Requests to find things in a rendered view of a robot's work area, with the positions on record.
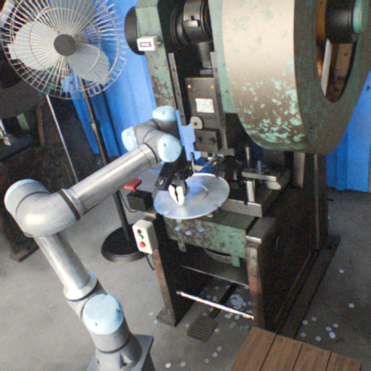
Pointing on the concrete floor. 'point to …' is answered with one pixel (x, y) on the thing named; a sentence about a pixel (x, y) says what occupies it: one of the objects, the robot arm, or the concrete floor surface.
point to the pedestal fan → (41, 31)
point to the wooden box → (287, 355)
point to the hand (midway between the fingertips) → (179, 203)
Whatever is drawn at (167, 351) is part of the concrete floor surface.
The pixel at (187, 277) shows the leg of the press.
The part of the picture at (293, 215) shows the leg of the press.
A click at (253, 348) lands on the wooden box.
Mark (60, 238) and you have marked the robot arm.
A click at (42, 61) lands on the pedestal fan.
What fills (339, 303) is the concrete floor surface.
